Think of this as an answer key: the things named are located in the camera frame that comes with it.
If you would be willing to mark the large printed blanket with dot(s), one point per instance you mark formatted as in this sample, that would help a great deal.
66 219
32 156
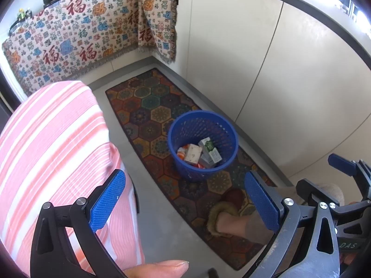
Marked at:
72 34

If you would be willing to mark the person's left hand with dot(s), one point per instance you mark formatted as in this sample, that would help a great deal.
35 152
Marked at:
156 269

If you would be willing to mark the hexagon patterned rug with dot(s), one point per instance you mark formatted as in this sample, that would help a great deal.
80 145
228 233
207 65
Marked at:
150 101

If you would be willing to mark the pink striped tablecloth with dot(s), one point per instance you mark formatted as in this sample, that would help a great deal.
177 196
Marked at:
43 139

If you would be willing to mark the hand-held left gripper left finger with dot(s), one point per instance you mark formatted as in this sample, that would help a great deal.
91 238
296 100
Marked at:
105 199

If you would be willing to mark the blue plastic waste basket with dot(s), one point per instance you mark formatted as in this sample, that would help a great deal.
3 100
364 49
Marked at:
197 126

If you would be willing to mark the green white carton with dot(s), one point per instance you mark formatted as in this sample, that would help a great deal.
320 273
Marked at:
210 149

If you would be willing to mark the small printed blanket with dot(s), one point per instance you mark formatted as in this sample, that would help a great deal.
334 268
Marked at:
158 14

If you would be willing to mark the white kitchen cabinet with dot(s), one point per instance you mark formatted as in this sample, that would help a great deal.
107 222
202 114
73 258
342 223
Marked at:
260 63

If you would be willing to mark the fur trimmed slipper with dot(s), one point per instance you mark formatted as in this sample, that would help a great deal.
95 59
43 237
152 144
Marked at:
232 197

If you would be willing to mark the cooking oil bottles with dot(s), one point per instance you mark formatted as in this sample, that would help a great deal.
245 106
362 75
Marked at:
23 14

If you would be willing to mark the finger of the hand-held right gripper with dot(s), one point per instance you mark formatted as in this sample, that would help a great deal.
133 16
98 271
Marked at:
310 189
342 163

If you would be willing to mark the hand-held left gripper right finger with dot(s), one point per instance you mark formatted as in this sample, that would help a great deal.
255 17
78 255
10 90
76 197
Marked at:
262 199

